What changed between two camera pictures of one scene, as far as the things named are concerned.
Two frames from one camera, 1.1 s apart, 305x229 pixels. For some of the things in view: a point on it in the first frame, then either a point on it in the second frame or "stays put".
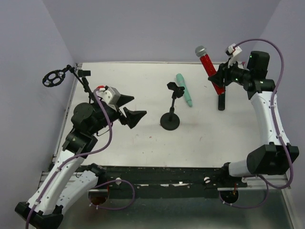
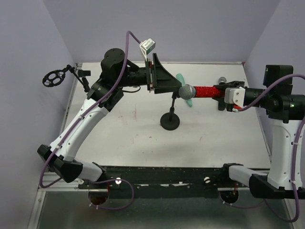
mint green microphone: [180, 79] stays put
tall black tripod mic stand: [54, 78] stays put
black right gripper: [224, 74] to [221, 94]
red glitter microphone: [201, 51] to [189, 91]
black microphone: [221, 101] stays put
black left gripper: [121, 114] to [150, 76]
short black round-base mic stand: [170, 121] stays put
